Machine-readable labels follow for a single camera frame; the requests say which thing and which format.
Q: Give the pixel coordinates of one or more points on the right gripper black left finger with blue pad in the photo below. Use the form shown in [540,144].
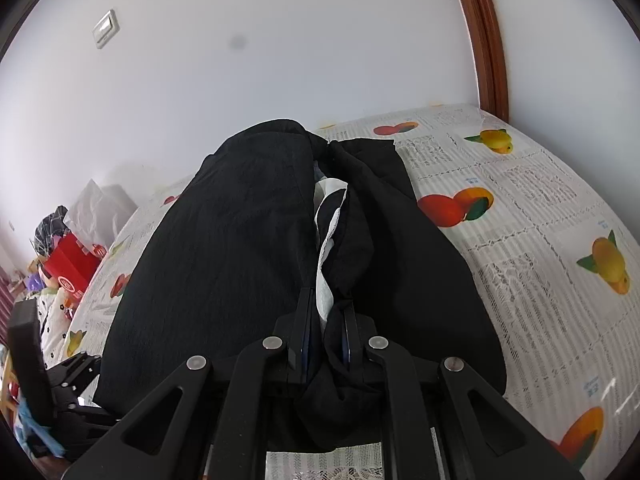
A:
[202,420]

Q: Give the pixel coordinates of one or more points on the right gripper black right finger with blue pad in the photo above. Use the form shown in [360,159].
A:
[438,420]

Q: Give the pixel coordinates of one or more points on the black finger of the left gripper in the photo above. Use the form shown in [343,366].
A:
[27,359]

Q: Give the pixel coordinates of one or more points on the black white blue jacket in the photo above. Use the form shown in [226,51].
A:
[272,207]

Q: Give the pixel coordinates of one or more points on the red gift bag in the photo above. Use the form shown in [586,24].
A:
[73,265]

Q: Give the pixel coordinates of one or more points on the dark patterned cloth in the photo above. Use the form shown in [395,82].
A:
[49,232]

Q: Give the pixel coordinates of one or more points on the white plastic bag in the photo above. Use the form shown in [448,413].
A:
[98,215]

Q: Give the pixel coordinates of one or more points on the fruit print table cloth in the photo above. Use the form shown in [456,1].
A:
[556,268]

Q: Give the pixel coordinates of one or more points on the white wall switch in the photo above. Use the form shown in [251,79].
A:
[106,28]

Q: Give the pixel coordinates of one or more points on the brown wooden door frame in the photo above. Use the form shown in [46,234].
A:
[489,59]

